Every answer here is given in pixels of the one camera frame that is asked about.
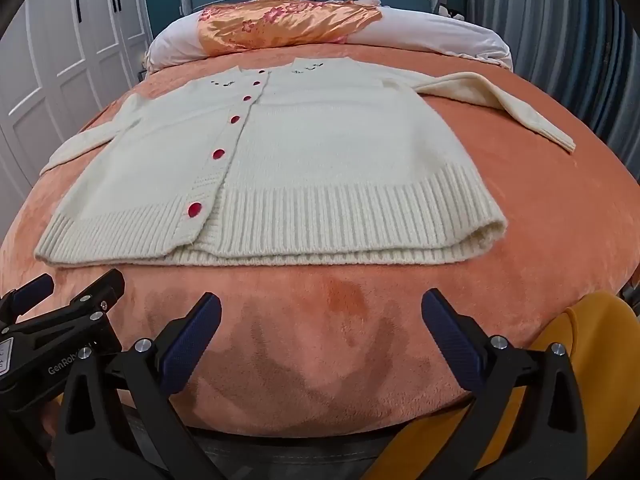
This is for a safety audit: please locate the white panelled wardrobe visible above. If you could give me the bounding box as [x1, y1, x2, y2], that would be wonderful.
[0, 0, 153, 206]

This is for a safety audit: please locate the cream knit cardigan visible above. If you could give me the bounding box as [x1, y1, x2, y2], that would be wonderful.
[34, 57, 577, 267]

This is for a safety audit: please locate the grey-blue curtain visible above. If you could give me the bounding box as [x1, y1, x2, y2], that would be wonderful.
[465, 0, 640, 181]

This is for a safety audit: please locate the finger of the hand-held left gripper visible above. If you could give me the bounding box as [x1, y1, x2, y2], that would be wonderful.
[0, 274, 55, 318]
[67, 268, 126, 323]

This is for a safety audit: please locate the orange plush blanket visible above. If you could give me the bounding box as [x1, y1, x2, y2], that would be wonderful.
[0, 42, 640, 436]

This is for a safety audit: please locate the orange floral satin pillow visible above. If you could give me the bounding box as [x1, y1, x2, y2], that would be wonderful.
[196, 0, 383, 58]

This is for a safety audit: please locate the person's yellow clothing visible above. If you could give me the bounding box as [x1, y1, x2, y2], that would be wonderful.
[360, 291, 640, 480]

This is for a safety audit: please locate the white pillow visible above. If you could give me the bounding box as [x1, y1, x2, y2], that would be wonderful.
[148, 0, 514, 72]

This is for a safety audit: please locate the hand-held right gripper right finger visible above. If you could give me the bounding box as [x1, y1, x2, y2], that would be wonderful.
[421, 288, 588, 480]

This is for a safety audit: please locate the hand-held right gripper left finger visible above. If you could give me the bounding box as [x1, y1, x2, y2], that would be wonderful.
[52, 292, 222, 480]

